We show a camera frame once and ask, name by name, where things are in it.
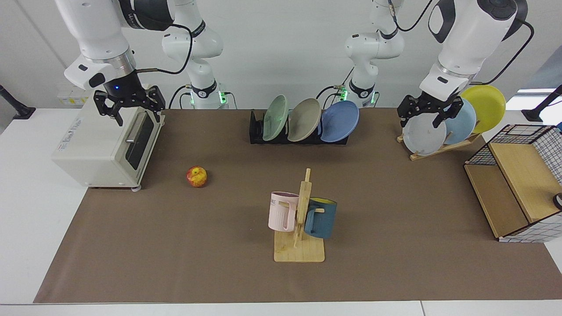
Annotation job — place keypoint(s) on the red yellow apple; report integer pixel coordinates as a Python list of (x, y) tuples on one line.
[(196, 177)]

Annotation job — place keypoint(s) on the white plate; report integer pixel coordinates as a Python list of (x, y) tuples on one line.
[(421, 136)]

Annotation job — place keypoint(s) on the light blue plate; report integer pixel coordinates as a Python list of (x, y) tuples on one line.
[(463, 125)]

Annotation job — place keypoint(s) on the wooden plate rack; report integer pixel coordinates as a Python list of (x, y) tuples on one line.
[(439, 150)]

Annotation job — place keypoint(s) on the yellow plate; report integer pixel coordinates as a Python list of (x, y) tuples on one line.
[(487, 105)]

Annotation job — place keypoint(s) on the black dish rack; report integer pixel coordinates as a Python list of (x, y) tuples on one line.
[(255, 131)]

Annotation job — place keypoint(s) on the beige plate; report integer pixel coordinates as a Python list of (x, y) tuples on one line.
[(304, 119)]

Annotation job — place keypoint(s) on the pale green plate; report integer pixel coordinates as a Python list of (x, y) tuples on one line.
[(275, 116)]

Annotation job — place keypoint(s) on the pale toaster oven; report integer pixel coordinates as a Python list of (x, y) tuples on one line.
[(94, 149)]

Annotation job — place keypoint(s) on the white box with yellow labels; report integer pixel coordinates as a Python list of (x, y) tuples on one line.
[(70, 98)]

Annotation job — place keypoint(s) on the black stand foot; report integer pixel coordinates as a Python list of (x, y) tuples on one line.
[(19, 112), (533, 115)]

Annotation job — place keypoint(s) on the dark blue cup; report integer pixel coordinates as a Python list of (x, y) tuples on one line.
[(325, 219)]

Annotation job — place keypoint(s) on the brown table cloth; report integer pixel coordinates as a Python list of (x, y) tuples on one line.
[(175, 245)]

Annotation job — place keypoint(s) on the small dark round object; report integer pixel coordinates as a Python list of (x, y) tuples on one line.
[(558, 201)]

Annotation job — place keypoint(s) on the pink cup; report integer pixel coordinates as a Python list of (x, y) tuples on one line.
[(281, 213)]

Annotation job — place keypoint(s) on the wooden cup stand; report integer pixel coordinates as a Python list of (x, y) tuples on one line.
[(298, 252)]

